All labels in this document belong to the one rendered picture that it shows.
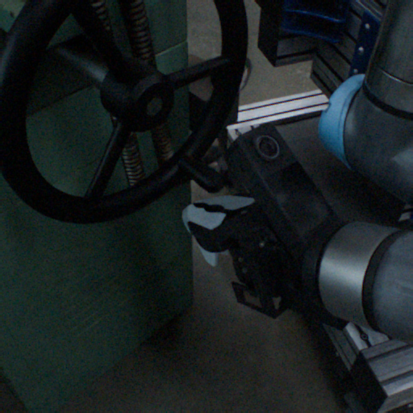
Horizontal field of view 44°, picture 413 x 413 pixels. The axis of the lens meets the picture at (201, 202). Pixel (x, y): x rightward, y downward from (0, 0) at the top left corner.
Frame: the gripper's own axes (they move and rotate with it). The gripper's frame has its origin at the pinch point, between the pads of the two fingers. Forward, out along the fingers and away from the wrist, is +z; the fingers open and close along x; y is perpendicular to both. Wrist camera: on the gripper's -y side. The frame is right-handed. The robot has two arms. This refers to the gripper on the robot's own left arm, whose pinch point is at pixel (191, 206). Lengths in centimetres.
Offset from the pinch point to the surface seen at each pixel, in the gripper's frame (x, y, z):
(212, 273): 32, 45, 58
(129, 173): -0.2, -3.0, 11.5
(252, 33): 126, 2, 126
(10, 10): -7.7, -23.8, 6.6
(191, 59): 26.6, -10.2, 30.4
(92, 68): -3.5, -16.6, 3.4
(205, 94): 21.5, -5.4, 22.4
